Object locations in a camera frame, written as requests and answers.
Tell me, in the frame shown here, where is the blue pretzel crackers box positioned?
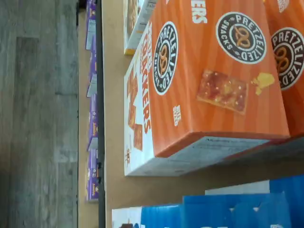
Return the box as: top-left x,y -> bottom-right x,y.
111,191 -> 293,228
205,174 -> 304,228

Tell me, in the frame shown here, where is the black metal shelf rack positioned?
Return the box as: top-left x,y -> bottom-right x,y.
95,0 -> 107,228

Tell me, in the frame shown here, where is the purple Annie's snack box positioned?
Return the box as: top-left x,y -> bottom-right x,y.
85,0 -> 97,51
86,50 -> 98,97
86,94 -> 98,152
85,149 -> 99,202

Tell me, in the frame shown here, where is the orange pretzel crackers box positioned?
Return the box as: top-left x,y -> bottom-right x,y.
123,0 -> 291,177
262,0 -> 304,162

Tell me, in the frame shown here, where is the yellow cracker box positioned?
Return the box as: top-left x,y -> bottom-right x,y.
123,0 -> 156,56

